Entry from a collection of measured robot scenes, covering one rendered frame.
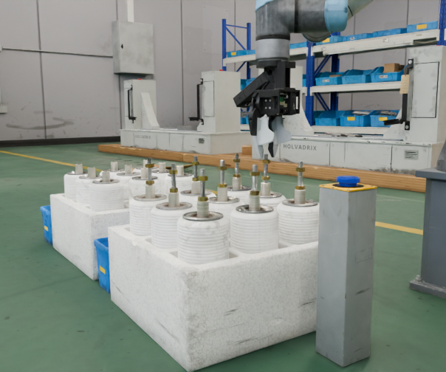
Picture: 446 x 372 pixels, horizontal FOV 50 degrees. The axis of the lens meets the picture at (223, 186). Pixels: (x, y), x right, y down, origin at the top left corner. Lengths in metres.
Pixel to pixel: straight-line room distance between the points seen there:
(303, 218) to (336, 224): 0.15
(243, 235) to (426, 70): 2.22
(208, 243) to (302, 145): 2.61
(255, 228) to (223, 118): 3.38
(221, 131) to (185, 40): 4.45
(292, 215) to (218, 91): 3.30
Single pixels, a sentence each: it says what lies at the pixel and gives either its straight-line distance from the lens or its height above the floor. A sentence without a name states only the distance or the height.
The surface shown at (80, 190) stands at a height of 0.22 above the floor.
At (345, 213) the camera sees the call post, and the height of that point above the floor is 0.27.
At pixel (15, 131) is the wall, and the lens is 7.16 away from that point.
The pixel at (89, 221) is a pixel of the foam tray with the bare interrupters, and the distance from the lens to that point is 1.31.
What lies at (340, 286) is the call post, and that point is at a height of 0.14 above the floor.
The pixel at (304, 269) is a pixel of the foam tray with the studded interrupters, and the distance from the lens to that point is 0.96.
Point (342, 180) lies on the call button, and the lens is 0.85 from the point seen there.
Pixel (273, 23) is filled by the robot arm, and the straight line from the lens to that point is 1.07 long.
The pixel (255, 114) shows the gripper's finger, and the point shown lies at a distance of 1.07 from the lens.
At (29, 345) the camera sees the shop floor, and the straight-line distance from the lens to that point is 1.04.
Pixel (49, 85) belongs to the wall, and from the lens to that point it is 7.33.
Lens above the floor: 0.44
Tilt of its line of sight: 9 degrees down
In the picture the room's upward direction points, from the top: straight up
